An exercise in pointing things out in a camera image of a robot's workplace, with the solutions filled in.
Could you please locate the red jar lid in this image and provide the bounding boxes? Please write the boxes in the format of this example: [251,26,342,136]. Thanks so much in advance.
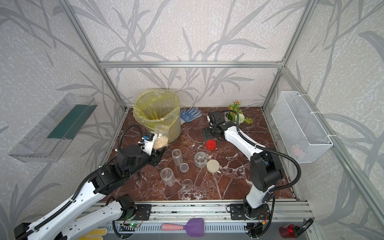
[206,140,217,151]

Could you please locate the red lid oatmeal jar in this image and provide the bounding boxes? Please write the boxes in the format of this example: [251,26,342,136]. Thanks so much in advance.
[153,125,169,150]

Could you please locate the clear oatmeal jar tall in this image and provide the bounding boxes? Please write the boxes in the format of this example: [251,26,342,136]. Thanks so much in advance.
[160,168,176,187]

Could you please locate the clear oatmeal jar small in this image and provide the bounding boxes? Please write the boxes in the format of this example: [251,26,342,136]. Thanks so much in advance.
[172,149,183,166]

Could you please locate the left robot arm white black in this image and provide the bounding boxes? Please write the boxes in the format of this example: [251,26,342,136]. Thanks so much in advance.
[14,132,167,240]

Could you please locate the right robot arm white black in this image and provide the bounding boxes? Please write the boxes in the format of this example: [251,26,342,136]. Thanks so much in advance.
[203,110,302,216]

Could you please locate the white pot artificial flowers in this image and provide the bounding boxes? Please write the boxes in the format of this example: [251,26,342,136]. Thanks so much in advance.
[225,101,253,125]

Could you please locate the blue dotted work glove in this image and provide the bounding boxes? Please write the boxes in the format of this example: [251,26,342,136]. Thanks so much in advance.
[180,107,202,125]

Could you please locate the mesh trash bin yellow bag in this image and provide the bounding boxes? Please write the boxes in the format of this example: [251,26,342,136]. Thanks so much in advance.
[133,89,181,143]

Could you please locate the green circuit board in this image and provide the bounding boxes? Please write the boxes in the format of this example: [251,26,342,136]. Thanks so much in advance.
[121,222,142,229]

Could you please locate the yellow dotted work glove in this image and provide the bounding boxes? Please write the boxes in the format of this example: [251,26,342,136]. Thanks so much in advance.
[79,228,108,240]

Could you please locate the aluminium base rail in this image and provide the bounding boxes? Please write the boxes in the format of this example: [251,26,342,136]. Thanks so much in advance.
[119,200,314,224]

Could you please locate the white wire wall basket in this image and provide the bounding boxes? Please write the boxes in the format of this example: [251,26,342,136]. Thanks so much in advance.
[272,91,334,164]

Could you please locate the clear plastic wall shelf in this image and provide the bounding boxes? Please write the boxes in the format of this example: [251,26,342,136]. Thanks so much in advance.
[9,94,98,163]

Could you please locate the purple scoop pink handle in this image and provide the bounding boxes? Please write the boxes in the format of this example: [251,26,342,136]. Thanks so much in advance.
[162,218,205,238]

